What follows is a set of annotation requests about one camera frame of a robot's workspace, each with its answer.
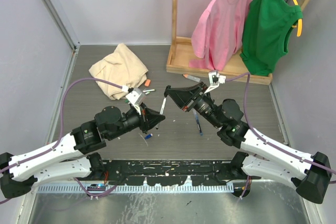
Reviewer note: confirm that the orange highlighter cap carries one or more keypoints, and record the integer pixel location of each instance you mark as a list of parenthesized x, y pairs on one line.
[(147, 82)]

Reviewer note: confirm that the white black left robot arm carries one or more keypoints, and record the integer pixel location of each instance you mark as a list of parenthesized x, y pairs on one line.
[(75, 155)]

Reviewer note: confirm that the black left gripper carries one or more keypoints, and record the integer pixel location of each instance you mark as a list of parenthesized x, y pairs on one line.
[(148, 117)]

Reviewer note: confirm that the black pen cap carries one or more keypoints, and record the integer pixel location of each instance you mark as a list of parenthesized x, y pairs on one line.
[(166, 91)]

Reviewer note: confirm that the beige cloth bag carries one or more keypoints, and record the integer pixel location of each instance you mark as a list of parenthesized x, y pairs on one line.
[(122, 67)]

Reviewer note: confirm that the grey highlighter orange tip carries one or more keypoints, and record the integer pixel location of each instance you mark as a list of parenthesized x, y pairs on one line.
[(193, 78)]

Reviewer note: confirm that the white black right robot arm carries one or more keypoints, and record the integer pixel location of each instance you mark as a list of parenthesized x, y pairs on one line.
[(308, 174)]

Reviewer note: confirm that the blue transparent gel pen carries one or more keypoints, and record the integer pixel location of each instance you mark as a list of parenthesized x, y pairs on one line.
[(197, 122)]

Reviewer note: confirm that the aluminium frame rail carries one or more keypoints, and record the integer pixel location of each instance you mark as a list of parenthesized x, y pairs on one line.
[(59, 23)]

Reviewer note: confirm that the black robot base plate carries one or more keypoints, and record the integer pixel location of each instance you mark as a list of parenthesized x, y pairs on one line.
[(167, 173)]

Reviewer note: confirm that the pink t-shirt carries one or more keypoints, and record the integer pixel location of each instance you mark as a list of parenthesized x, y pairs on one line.
[(218, 33)]

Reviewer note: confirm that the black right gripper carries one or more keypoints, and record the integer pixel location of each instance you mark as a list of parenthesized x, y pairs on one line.
[(185, 96)]

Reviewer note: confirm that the green tank top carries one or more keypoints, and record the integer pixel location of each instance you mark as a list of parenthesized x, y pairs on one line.
[(267, 31)]

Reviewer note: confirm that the small blue pen cap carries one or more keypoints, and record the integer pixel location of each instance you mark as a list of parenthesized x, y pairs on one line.
[(148, 136)]

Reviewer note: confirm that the wooden clothes rack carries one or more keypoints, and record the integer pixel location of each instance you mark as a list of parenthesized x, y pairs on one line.
[(181, 52)]

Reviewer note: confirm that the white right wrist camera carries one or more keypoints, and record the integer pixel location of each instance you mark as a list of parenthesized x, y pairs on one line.
[(215, 79)]

